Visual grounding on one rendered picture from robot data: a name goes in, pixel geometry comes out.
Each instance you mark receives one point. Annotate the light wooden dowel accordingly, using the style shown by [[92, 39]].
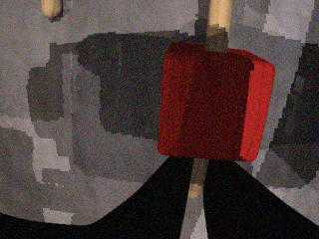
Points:
[[51, 8]]

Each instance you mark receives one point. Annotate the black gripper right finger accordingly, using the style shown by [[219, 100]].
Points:
[[237, 206]]

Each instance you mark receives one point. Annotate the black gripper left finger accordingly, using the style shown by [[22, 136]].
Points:
[[155, 211]]

